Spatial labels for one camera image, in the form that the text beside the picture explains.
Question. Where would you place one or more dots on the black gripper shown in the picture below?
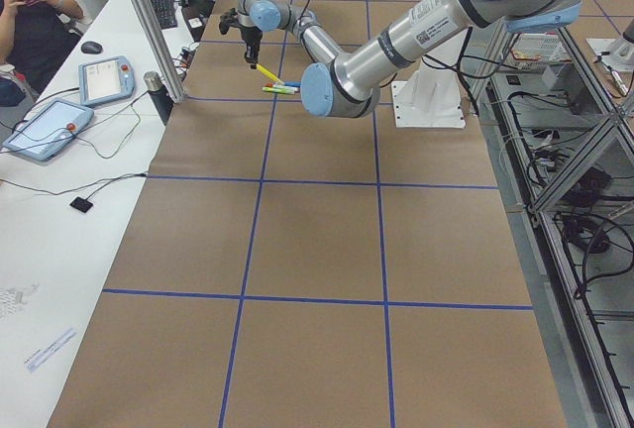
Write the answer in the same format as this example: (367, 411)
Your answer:
(250, 37)

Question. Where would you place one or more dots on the yellow highlighter pen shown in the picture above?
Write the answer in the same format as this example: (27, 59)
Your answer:
(269, 74)

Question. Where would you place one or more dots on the green highlighter pen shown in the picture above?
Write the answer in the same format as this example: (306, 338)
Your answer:
(274, 90)

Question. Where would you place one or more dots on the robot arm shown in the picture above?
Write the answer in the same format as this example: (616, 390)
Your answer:
(347, 85)

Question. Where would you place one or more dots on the dark metal bottle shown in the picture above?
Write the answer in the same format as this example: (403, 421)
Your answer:
(159, 95)

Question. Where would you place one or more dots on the black keyboard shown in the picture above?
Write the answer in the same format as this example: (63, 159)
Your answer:
(165, 13)

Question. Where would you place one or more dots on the teach pendant far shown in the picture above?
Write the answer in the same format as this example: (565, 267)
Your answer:
(106, 80)

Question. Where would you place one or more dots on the teach pendant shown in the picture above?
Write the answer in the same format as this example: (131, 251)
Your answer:
(106, 80)
(49, 132)

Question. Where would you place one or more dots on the black computer mouse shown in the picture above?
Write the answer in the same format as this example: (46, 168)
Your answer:
(91, 47)

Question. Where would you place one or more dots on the teach pendant near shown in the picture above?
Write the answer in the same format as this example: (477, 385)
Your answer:
(49, 132)

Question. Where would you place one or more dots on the brown paper table cover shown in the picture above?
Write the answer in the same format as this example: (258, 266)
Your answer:
(284, 270)

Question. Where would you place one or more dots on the seated person black shirt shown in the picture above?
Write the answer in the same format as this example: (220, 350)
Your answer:
(34, 39)

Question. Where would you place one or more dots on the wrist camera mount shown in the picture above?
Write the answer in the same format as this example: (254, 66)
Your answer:
(228, 20)

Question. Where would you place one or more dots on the aluminium frame post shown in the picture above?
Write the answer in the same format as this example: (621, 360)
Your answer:
(153, 32)

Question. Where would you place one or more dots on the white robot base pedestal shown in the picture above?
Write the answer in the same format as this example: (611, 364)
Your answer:
(430, 98)

